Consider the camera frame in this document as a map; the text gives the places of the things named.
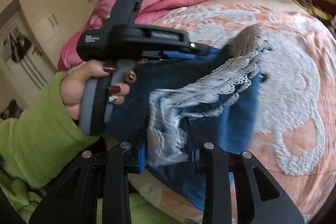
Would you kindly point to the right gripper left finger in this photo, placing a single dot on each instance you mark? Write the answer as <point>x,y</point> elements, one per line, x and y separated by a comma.
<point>94,174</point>

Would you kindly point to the green sleeve forearm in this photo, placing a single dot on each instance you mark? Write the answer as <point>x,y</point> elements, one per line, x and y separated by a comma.
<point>37,146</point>

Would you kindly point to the left hand red nails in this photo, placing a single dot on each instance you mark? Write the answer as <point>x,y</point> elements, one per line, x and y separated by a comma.
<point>72,87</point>

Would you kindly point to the cream wardrobe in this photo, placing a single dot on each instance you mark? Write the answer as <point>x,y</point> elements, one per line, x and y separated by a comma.
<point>32,35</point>

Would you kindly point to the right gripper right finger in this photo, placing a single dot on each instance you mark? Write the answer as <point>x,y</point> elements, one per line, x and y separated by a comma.
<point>259,197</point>

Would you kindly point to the peach white patterned bedspread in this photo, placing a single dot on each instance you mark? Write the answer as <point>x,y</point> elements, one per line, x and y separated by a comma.
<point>294,133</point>

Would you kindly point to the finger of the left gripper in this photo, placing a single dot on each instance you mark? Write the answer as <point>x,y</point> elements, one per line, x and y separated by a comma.
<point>198,49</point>
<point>167,55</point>

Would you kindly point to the blue denim pants lace trim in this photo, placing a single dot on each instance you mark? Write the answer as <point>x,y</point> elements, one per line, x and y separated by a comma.
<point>213,96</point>

